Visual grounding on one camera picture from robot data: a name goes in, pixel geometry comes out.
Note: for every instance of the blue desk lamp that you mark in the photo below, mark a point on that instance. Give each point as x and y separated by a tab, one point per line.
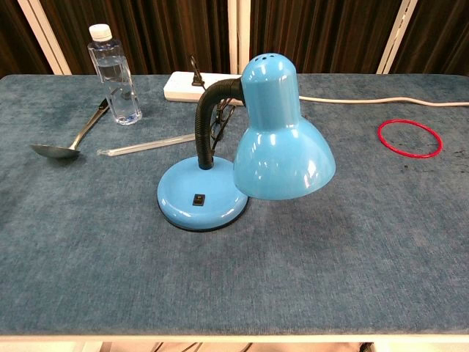
282	157

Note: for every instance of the clear glass tube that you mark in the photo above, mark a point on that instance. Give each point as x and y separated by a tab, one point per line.
146	146

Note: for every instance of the blue table cloth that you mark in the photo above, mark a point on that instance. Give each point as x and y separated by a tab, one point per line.
256	275

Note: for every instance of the white power strip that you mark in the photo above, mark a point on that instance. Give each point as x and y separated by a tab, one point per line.
179	88

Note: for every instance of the clear plastic water bottle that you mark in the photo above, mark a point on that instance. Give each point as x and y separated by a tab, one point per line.
113	80

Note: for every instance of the dark brown curtain panel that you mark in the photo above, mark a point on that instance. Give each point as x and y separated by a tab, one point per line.
14	36
439	36
154	33
322	33

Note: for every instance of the stainless steel ladle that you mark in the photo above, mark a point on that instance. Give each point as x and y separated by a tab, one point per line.
55	150

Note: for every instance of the white partition frame post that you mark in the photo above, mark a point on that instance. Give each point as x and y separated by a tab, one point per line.
397	36
238	29
44	36

